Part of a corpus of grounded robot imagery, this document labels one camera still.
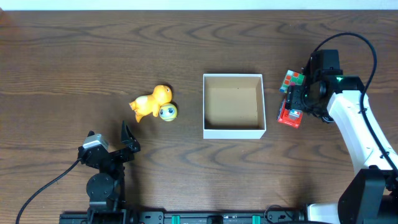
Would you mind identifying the yellow ball with face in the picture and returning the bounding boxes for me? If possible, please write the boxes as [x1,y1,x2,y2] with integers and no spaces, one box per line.
[159,103,178,121]

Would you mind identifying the black right camera cable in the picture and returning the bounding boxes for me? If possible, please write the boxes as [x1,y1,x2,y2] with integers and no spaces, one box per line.
[312,32,398,174]

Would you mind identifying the black camera cable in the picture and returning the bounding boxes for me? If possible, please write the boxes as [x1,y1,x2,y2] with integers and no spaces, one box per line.
[312,32,398,174]
[15,159,81,224]

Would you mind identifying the black left camera cable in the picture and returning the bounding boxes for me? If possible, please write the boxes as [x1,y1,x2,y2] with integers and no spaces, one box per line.
[15,159,81,224]

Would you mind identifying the multicolour puzzle cube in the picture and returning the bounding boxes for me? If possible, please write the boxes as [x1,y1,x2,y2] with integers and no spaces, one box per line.
[279,70,305,93]

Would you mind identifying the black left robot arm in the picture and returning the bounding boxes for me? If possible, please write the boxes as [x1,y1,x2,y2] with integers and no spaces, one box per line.
[78,123,141,223]

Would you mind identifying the white cardboard box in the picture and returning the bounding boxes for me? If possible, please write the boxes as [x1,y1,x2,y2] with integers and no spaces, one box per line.
[203,73,267,139]

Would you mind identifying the red toy robot figure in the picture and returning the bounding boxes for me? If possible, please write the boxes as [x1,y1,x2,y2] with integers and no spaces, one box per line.
[277,99,303,128]

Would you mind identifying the black mounting rail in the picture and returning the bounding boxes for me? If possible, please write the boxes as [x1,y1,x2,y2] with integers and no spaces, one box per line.
[58,209,307,224]

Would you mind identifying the orange dinosaur toy figure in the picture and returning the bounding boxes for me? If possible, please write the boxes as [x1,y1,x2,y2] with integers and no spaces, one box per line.
[129,85,172,123]

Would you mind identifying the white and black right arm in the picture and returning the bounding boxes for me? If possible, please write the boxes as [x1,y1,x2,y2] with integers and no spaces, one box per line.
[285,50,397,223]

